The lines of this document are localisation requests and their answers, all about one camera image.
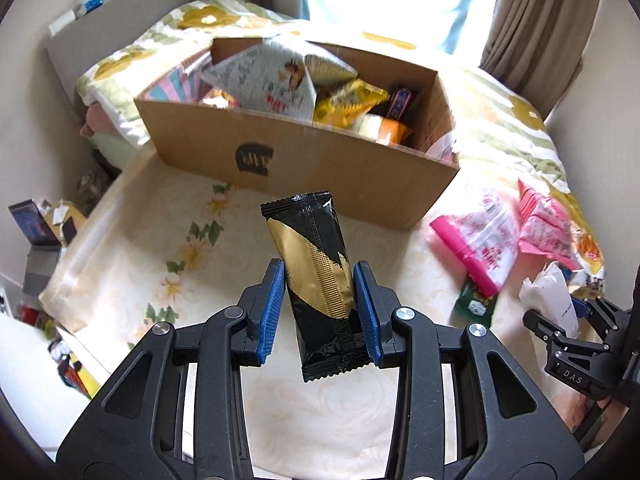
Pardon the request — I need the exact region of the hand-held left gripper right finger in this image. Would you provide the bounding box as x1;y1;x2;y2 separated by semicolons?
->
353;261;586;480

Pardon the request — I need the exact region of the pale green snack packet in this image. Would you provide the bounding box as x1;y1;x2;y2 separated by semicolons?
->
305;52;358;88

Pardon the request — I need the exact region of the floral tablecloth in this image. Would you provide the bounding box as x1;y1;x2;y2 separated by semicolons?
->
39;140;601;480

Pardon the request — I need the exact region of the black gold snack bar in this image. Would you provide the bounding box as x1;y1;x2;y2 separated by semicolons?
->
260;191;373;383

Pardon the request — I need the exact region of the white orange chips packet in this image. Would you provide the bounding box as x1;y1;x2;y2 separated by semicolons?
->
565;195;606;291

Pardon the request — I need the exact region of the white blue snack packet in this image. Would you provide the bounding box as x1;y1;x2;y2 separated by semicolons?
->
200;37;318;121

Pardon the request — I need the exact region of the grey box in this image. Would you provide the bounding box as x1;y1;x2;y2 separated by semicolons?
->
22;245;63;297

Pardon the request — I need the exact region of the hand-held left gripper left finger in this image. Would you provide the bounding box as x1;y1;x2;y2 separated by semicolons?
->
56;258;287;480

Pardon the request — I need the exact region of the yellow box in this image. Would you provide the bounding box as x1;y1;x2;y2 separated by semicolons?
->
42;200;88;246

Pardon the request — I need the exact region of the pink folded cloth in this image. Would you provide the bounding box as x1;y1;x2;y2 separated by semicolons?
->
80;107;118;138

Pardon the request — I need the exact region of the purple blue box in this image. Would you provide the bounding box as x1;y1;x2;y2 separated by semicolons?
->
9;200;62;247

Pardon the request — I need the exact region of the pink white snack packet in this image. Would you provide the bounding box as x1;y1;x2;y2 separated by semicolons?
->
430;192;521;297

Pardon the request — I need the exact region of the brown candy bar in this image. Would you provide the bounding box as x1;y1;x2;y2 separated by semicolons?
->
385;86;418;120

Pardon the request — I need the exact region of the orange snack packet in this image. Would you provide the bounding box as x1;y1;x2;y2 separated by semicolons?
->
357;114;415;147

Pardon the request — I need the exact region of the cardboard box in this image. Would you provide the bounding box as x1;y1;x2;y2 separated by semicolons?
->
134;37;462;231

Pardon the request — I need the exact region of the pile of colourful packets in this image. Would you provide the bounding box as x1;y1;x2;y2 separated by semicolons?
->
45;330;101;401

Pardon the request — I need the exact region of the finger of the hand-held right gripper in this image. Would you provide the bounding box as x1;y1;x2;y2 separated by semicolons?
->
522;309;608;357
570;296;628;343

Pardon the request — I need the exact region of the plain white snack packet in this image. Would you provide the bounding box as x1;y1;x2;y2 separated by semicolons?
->
520;262;581;338

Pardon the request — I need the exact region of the pale green bed sheet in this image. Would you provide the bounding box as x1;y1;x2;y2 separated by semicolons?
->
92;127;151;171

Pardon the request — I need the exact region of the grey headboard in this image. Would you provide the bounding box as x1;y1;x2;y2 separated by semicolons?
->
46;0;223;111

